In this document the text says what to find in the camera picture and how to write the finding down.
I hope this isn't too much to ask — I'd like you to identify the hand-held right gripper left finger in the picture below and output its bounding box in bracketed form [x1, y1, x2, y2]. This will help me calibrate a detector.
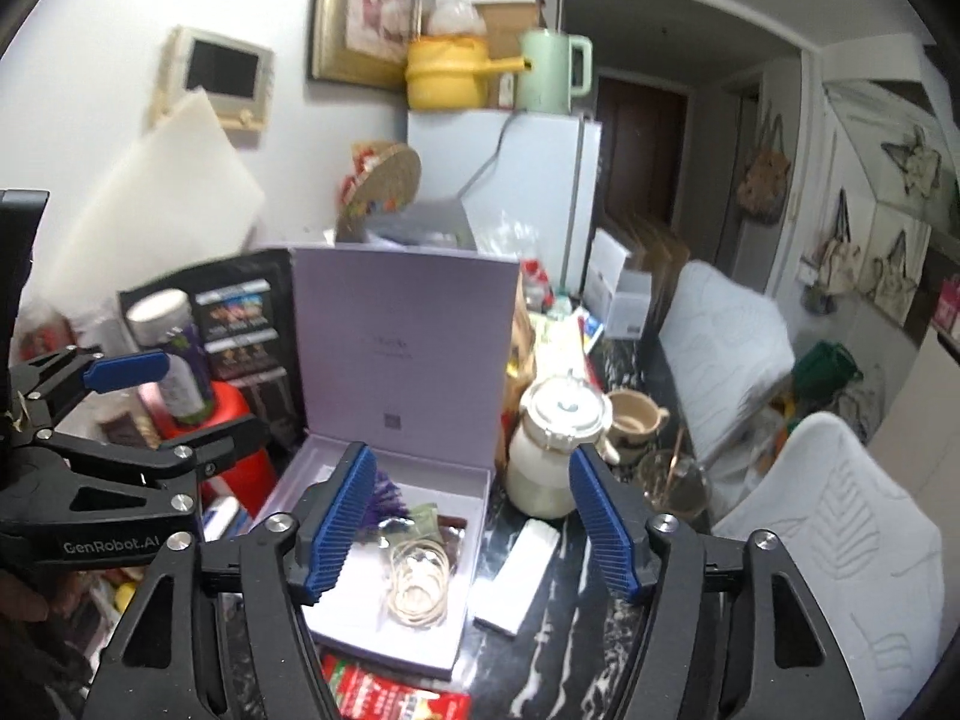
[81, 441, 380, 720]

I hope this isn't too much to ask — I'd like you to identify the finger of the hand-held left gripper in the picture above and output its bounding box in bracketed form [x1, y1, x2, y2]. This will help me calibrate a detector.
[9, 347, 171, 432]
[34, 412, 271, 482]

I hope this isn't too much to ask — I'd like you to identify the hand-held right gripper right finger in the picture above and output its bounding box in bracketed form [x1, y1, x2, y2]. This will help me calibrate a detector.
[568, 444, 872, 720]

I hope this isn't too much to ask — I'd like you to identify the purple fluffy item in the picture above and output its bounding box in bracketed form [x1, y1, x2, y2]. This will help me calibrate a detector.
[358, 467, 411, 542]

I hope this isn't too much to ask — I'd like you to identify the green small packet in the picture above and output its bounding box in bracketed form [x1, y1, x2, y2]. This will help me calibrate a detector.
[403, 501, 441, 542]

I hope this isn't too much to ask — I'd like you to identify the bundle of rubber bands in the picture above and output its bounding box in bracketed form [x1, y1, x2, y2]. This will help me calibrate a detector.
[385, 535, 452, 629]

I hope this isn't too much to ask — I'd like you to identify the brown candy packet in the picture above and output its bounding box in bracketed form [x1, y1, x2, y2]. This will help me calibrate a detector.
[433, 512, 470, 550]

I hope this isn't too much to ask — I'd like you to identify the lavender gift box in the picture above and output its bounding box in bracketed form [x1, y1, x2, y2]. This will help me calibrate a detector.
[251, 243, 521, 681]

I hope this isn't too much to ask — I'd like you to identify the person's left hand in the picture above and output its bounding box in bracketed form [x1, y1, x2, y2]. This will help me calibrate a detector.
[0, 566, 85, 665]

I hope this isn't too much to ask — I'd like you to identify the red bottle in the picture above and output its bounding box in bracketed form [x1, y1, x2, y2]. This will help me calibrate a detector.
[160, 379, 280, 520]

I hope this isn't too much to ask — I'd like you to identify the purple label jar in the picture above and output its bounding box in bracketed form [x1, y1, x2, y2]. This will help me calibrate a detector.
[124, 288, 220, 422]

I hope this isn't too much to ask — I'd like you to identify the clear glass cup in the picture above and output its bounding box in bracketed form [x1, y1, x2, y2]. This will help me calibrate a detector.
[635, 430, 713, 524]

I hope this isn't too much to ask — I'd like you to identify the white lidded ceramic pot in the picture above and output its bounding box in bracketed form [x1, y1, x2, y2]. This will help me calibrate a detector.
[503, 373, 620, 521]

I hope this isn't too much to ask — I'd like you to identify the white paper packet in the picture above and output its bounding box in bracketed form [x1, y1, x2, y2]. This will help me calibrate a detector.
[470, 517, 560, 636]

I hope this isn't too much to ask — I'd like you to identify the black printed bag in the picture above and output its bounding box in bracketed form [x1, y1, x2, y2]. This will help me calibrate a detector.
[118, 247, 302, 452]

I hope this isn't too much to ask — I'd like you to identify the beige ceramic cup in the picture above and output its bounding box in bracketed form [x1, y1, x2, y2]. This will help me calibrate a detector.
[605, 388, 671, 460]

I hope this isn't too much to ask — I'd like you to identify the red printed packet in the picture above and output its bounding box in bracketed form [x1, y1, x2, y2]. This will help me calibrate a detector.
[321, 651, 475, 720]

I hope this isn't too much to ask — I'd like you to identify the white foam board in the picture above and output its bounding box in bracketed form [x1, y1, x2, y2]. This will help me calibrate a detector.
[36, 86, 269, 302]

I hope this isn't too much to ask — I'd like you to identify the white quilted chair cover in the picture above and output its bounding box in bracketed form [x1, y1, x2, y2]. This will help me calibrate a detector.
[707, 411, 945, 720]
[658, 260, 797, 467]

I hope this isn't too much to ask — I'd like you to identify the white cardboard box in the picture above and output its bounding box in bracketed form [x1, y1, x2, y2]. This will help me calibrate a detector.
[583, 229, 654, 340]

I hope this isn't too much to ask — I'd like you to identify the green bag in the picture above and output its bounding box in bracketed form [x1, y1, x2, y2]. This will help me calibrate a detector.
[793, 340, 865, 407]

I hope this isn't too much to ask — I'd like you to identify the brown cardboard box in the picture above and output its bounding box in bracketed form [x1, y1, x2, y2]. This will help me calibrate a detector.
[621, 212, 692, 280]

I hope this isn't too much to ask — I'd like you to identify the grey plastic bag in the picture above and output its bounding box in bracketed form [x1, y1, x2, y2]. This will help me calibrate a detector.
[366, 198, 479, 254]

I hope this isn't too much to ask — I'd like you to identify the woven straw hat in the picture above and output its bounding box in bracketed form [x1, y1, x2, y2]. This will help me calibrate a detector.
[336, 138, 423, 246]

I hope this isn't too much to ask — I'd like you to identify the white refrigerator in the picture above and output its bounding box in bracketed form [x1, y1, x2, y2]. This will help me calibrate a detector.
[406, 108, 604, 295]

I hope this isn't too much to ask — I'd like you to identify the white printed tote bag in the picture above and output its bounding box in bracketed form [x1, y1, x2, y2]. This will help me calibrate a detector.
[813, 190, 861, 299]

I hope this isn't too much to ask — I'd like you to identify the dark brown door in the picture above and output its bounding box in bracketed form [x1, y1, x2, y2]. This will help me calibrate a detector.
[595, 75, 688, 235]

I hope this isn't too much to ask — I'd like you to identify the brown tote bag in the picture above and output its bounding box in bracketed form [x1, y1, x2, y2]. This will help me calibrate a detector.
[734, 109, 794, 224]

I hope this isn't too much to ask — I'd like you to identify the yellow pot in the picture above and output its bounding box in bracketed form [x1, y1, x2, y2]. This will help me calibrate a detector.
[404, 35, 527, 113]

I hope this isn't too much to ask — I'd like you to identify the framed picture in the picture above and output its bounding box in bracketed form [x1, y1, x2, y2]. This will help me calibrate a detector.
[307, 0, 425, 92]

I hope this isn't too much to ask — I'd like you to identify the green electric kettle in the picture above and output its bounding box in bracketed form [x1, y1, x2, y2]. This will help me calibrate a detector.
[516, 28, 594, 116]

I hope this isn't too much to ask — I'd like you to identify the cardboard box on fridge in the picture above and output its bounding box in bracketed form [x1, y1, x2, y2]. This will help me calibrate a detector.
[472, 0, 542, 40]

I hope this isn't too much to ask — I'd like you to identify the cream wall intercom panel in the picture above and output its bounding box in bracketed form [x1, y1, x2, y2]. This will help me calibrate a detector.
[149, 24, 275, 146]

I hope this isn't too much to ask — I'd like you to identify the grey power cable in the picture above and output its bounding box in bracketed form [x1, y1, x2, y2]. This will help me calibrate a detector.
[456, 111, 520, 205]

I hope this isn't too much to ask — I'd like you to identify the butterfly wall picture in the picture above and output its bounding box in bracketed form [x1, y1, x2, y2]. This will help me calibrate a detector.
[880, 126, 944, 201]

